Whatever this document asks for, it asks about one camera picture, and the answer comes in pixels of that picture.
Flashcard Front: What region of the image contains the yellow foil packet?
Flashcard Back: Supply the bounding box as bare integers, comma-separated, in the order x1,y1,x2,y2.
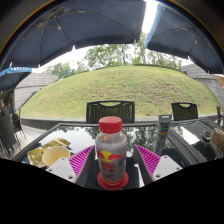
26,137,72,168

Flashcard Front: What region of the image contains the dark green patio chair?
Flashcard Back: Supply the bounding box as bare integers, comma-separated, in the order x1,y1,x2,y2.
85,100,136,124
170,101,199,122

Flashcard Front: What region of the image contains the tall grey table card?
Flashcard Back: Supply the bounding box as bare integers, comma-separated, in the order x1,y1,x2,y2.
153,114,173,156

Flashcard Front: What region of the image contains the red-capped clear drink bottle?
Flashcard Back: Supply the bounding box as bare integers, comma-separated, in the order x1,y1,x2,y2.
94,115,129,188

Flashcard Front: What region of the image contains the cream paper cup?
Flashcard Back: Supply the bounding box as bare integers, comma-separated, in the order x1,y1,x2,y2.
41,145,71,167

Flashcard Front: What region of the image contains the tan patio umbrella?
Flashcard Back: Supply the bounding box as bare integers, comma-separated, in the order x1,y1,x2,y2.
213,73,224,89

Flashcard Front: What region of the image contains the navy patio umbrella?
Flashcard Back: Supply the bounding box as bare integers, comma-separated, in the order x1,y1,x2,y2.
143,3,224,75
0,0,148,73

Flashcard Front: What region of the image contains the group of dark patio chairs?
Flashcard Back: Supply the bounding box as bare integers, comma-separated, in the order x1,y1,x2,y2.
0,113,27,158

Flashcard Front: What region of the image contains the blue-edged patio umbrella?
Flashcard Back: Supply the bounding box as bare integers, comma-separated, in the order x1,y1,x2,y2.
0,65,33,92

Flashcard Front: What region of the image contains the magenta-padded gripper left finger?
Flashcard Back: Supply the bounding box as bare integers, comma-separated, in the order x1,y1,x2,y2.
45,144,98,188

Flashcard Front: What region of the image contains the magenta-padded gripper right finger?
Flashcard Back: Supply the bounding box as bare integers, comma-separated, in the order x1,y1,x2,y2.
133,143,182,186

